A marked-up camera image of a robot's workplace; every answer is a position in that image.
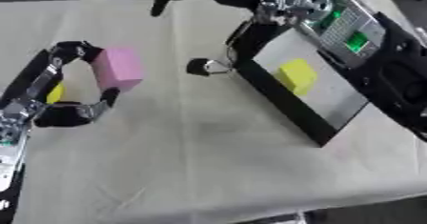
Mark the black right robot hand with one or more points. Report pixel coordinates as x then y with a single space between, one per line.
257 40

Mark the black box with white inside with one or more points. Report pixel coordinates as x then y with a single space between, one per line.
289 107

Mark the silver and black right robot arm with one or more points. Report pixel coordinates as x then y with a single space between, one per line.
383 62

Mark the yellow block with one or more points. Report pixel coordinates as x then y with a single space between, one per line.
55 93
297 75

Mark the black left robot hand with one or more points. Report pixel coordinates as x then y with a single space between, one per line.
62 115

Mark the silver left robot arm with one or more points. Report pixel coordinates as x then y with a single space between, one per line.
12 158

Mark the pink rectangular block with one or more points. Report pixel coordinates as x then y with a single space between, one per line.
118 69

